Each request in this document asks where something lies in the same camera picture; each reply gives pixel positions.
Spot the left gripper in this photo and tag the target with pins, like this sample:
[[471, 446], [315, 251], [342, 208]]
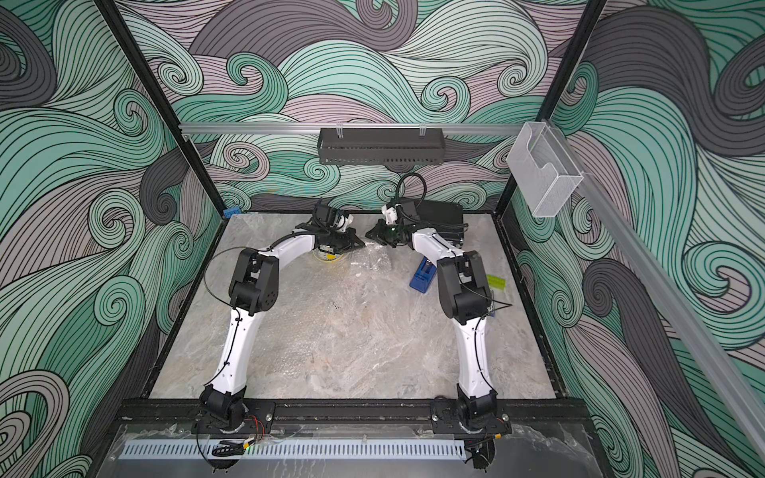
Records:
[[353, 238]]

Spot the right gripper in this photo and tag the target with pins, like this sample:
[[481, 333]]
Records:
[[381, 236]]

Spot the clear bubble wrap sheet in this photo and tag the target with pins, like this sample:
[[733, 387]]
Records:
[[353, 328]]

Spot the yellow patterned ceramic bowl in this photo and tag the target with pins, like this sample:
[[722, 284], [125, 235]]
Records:
[[326, 257]]

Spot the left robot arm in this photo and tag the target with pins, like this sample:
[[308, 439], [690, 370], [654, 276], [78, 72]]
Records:
[[254, 290]]

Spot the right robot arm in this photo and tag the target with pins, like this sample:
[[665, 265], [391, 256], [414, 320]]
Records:
[[465, 299]]

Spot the black hard case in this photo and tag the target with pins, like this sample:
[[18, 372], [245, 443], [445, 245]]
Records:
[[446, 218]]

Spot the blue tape dispenser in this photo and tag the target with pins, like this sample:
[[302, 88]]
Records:
[[423, 277]]

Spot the blue corner clip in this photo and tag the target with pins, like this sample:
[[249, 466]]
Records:
[[229, 212]]

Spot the green sticky note pad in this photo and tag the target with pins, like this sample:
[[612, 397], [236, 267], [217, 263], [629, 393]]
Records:
[[496, 283]]

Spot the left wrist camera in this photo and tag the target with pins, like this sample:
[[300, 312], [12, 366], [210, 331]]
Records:
[[343, 221]]

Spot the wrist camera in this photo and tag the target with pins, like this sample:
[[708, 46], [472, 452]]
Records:
[[343, 221], [390, 214]]

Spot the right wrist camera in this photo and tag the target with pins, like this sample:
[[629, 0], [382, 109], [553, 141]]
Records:
[[390, 214]]

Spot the black perforated wall tray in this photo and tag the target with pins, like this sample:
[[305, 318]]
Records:
[[381, 147]]

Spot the aluminium rail back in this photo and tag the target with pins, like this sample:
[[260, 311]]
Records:
[[274, 128]]

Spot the aluminium rail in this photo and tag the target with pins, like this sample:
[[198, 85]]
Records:
[[731, 386], [274, 128]]

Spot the clear acrylic wall holder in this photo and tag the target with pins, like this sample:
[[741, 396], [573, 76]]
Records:
[[543, 165]]

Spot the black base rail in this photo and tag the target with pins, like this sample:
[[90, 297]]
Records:
[[440, 415]]

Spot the white slotted cable duct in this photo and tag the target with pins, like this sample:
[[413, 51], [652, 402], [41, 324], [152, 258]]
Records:
[[303, 449]]

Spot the aluminium rail right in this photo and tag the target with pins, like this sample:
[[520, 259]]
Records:
[[731, 386]]

